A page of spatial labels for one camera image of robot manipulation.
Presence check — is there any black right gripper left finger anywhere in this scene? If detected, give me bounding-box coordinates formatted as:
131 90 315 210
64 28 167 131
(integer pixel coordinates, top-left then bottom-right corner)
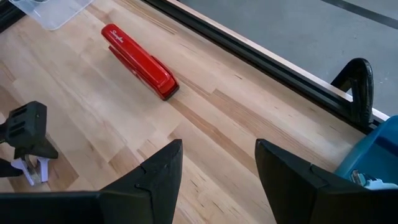
0 139 183 224

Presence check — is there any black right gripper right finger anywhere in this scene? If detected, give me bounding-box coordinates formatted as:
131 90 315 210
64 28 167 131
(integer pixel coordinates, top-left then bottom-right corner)
254 139 398 224

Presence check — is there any red stapler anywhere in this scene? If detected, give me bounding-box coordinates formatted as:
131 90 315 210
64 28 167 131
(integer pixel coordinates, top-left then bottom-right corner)
101 23 180 101

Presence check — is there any black table clamp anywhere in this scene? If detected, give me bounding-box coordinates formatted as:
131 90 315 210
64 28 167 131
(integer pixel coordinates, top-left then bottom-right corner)
330 57 374 127

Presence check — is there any blue plastic bin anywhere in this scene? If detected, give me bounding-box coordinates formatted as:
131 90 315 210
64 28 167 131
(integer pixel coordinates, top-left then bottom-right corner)
334 114 398 190

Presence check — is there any clear plastic bin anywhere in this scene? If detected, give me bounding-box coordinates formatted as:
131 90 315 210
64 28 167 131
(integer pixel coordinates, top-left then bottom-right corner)
8 0 94 31

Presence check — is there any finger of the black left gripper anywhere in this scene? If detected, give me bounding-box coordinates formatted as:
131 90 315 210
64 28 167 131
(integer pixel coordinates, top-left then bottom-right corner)
4 101 59 159
0 157 24 178

